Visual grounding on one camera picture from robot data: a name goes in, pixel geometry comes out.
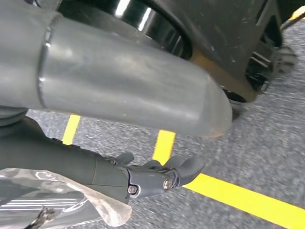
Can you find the clear plastic sheet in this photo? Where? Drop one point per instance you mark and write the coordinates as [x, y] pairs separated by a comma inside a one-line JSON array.
[[107, 208]]

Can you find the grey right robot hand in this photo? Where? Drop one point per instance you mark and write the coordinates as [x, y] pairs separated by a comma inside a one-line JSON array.
[[119, 79]]

